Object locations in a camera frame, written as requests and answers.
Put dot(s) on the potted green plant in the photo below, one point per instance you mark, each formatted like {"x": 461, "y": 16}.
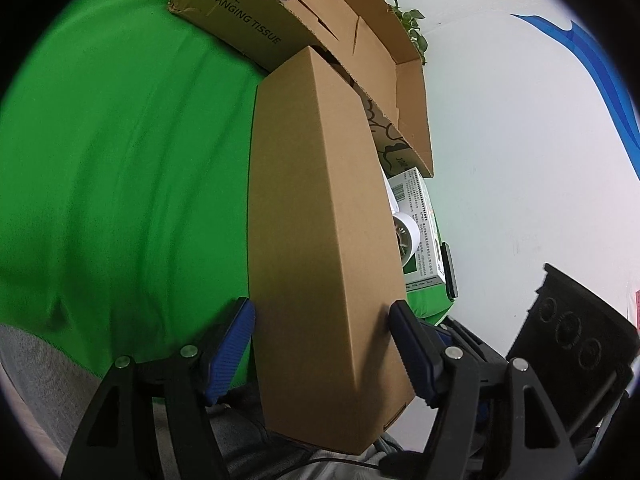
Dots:
{"x": 412, "y": 20}

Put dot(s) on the large cardboard box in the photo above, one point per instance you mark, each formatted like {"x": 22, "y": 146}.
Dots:
{"x": 340, "y": 15}

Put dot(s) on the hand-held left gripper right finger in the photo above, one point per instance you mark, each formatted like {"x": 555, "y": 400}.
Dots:
{"x": 412, "y": 355}

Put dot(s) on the long brown cardboard box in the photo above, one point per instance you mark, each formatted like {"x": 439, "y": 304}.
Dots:
{"x": 320, "y": 235}

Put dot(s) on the green tablecloth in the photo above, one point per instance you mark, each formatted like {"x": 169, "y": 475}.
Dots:
{"x": 125, "y": 160}

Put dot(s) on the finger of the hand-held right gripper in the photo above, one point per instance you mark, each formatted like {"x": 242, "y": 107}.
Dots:
{"x": 470, "y": 345}

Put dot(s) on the blue wall decal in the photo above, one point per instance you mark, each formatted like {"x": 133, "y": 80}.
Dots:
{"x": 615, "y": 95}

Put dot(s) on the white printed carton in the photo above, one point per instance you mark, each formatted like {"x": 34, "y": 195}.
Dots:
{"x": 417, "y": 195}

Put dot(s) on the white hair dryer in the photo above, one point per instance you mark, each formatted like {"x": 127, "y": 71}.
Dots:
{"x": 407, "y": 240}

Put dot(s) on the black flat device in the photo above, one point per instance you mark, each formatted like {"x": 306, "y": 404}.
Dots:
{"x": 450, "y": 275}

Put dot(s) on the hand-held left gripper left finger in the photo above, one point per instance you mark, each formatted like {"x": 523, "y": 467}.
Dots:
{"x": 232, "y": 350}

